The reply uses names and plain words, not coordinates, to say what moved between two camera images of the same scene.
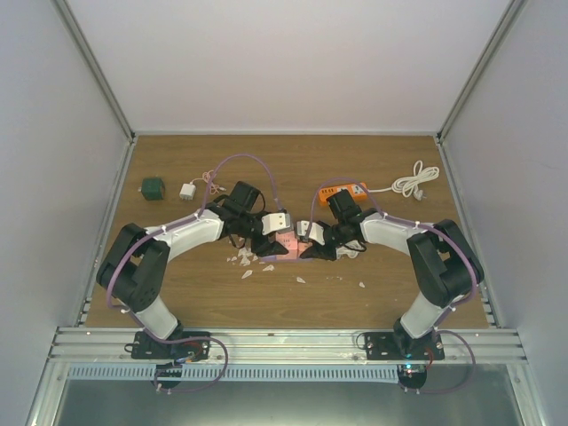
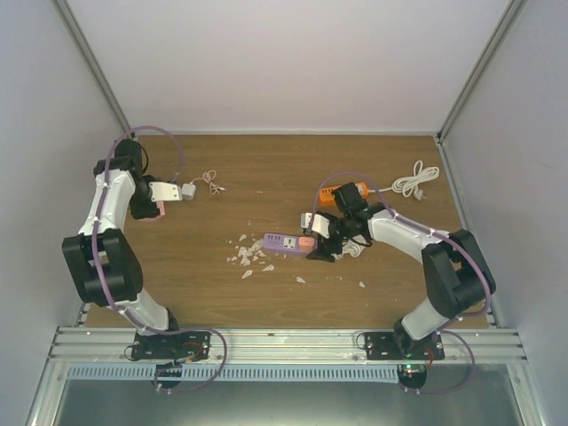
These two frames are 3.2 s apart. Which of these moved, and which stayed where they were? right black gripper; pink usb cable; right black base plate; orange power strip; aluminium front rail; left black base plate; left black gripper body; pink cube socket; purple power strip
Moved: purple power strip; left black gripper body; pink cube socket
Stayed: orange power strip; right black base plate; left black base plate; aluminium front rail; right black gripper; pink usb cable
